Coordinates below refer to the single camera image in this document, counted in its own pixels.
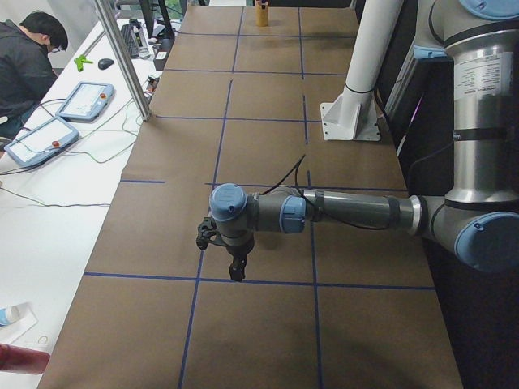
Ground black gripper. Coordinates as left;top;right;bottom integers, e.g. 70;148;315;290
226;242;255;282

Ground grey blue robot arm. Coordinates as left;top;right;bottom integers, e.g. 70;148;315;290
196;1;518;281

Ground tan wooden cup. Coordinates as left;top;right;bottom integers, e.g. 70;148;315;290
255;0;269;27

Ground lower teach pendant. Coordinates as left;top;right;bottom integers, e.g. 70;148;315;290
5;118;79;168

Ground teach pendant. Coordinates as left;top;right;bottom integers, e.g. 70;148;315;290
55;82;114;122
5;118;79;168

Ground upper teach pendant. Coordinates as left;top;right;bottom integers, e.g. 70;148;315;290
55;82;114;122

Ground white blue tube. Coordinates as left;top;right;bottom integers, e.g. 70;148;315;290
0;306;21;327

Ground red bottle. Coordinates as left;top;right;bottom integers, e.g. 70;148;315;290
1;344;50;374

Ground black computer mouse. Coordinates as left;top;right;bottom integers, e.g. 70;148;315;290
97;58;114;70

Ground black keyboard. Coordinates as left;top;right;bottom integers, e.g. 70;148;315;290
120;24;139;58

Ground green plastic tool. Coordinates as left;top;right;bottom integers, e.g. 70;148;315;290
74;54;93;72

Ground person in dark hoodie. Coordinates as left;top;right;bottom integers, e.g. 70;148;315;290
1;11;68;139

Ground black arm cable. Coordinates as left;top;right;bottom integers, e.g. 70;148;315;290
259;153;390;231

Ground aluminium frame post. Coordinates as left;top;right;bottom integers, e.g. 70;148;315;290
94;0;152;122

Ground white mounting post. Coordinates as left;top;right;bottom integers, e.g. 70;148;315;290
320;0;404;142

